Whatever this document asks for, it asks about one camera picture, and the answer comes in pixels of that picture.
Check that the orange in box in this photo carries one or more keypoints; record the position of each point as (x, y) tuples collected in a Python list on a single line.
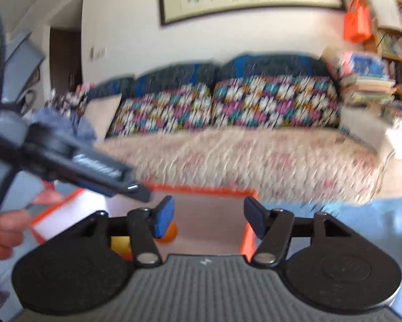
[(170, 235)]

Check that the blue striped bedsheet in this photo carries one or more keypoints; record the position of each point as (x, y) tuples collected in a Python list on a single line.
[(70, 123)]

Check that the sofa with quilted cover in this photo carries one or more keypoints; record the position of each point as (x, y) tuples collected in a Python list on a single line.
[(300, 164)]

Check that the floral cushion right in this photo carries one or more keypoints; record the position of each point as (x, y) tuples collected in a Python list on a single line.
[(275, 102)]

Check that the light blue tablecloth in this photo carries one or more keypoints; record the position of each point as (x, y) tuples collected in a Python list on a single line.
[(331, 273)]

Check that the yellow pear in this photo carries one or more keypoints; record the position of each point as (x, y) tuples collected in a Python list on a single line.
[(121, 245)]

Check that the stack of books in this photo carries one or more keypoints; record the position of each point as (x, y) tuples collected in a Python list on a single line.
[(363, 77)]

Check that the floral cushion left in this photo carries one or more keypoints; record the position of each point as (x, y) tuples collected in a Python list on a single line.
[(185, 108)]

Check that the floral cushion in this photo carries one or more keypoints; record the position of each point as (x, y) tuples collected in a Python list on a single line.
[(185, 108), (275, 102)]

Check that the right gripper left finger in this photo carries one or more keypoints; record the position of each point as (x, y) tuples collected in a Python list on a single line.
[(144, 226)]

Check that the orange paper bag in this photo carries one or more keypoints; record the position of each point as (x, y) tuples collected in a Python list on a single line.
[(357, 22)]

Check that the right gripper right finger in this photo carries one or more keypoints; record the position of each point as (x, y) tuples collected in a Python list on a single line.
[(273, 228)]

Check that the beige pillow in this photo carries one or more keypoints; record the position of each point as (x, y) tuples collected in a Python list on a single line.
[(100, 113)]

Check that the person's left hand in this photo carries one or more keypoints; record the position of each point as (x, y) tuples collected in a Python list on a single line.
[(12, 226)]

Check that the orange cardboard box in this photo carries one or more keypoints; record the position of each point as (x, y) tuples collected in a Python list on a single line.
[(209, 220)]

